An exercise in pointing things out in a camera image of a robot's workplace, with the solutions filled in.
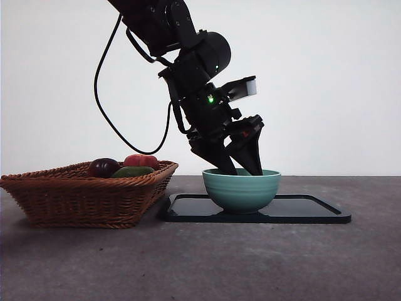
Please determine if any teal ceramic bowl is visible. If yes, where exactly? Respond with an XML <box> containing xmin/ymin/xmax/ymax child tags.
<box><xmin>202</xmin><ymin>168</ymin><xmax>282</xmax><ymax>215</ymax></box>

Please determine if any black rectangular tray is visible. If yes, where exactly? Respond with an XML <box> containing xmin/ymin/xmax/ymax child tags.
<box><xmin>157</xmin><ymin>193</ymin><xmax>352</xmax><ymax>224</ymax></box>

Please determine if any red peach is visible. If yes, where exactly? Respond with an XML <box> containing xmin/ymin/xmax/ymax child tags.
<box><xmin>123</xmin><ymin>154</ymin><xmax>159</xmax><ymax>171</ymax></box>

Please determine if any green lime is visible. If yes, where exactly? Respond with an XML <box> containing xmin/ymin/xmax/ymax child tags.
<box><xmin>111</xmin><ymin>166</ymin><xmax>156</xmax><ymax>179</ymax></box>

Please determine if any dark purple plum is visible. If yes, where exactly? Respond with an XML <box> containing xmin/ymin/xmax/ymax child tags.
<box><xmin>87</xmin><ymin>157</ymin><xmax>121</xmax><ymax>179</ymax></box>

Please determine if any brown wicker basket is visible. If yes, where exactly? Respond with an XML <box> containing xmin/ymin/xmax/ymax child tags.
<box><xmin>0</xmin><ymin>160</ymin><xmax>179</xmax><ymax>229</ymax></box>

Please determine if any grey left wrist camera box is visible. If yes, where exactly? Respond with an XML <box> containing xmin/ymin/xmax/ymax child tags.
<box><xmin>225</xmin><ymin>75</ymin><xmax>258</xmax><ymax>103</ymax></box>

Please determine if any short black left arm cable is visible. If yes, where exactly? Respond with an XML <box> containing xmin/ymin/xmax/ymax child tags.
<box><xmin>125</xmin><ymin>26</ymin><xmax>169</xmax><ymax>67</ymax></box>

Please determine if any long black left arm cable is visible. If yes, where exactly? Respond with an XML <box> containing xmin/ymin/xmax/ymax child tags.
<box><xmin>93</xmin><ymin>14</ymin><xmax>174</xmax><ymax>155</ymax></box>

